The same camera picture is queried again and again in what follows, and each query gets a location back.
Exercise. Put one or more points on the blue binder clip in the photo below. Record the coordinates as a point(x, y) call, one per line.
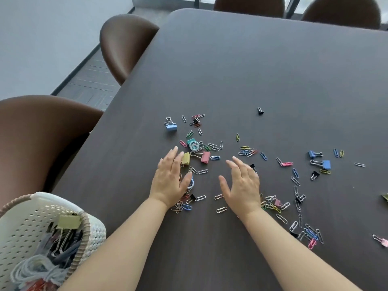
point(172, 127)
point(311, 154)
point(326, 164)

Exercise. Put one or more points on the large yellow-green binder clip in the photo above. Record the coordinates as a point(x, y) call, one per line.
point(69, 221)

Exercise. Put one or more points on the white perforated plastic basket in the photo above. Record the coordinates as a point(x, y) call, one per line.
point(27, 221)

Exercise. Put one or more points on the brown leather chair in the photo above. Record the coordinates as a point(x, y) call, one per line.
point(341, 10)
point(124, 45)
point(39, 139)
point(248, 4)

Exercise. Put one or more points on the person's left hand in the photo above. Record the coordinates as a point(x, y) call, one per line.
point(169, 181)

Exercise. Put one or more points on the person's right middle finger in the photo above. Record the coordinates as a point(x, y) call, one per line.
point(239, 163)

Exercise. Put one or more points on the olive binder clip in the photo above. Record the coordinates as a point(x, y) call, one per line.
point(385, 197)

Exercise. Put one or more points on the small black binder clip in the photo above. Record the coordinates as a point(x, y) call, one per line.
point(253, 168)
point(196, 121)
point(260, 111)
point(187, 197)
point(314, 175)
point(299, 199)

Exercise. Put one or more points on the scattered coloured paper clips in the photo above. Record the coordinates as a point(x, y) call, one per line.
point(303, 230)

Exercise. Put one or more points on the yellow binder clip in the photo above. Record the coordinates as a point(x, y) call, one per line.
point(185, 159)

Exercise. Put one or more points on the person's left forearm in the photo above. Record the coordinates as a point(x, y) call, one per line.
point(121, 248)

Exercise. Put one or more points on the teal binder clip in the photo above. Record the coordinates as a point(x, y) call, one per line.
point(191, 141)

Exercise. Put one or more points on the person's left thumb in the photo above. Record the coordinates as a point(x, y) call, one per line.
point(187, 181)

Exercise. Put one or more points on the pile of dark binder clips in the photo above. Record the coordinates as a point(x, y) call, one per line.
point(65, 248)

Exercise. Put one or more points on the person's right forearm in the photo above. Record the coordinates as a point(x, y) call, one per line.
point(291, 257)

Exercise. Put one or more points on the person's right thumb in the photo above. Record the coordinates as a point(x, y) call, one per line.
point(224, 186)

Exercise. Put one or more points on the person's right hand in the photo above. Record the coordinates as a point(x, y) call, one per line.
point(244, 190)

